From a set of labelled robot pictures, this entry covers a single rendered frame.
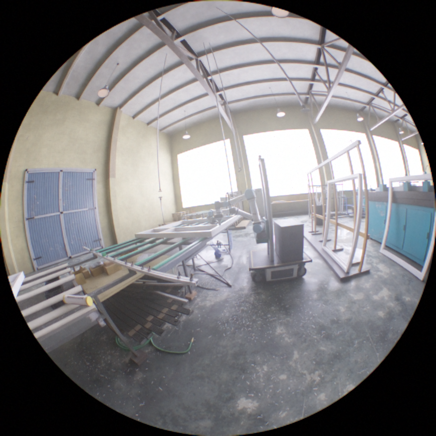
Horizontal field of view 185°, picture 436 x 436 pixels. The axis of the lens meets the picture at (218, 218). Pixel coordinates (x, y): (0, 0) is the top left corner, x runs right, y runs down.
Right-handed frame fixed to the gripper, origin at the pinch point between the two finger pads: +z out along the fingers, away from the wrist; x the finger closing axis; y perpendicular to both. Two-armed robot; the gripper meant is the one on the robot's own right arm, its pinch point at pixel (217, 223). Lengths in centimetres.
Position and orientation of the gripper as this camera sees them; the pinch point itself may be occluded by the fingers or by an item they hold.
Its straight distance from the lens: 218.1
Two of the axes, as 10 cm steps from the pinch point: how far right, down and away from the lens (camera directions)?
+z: 5.3, 3.1, -7.9
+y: -8.2, -0.6, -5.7
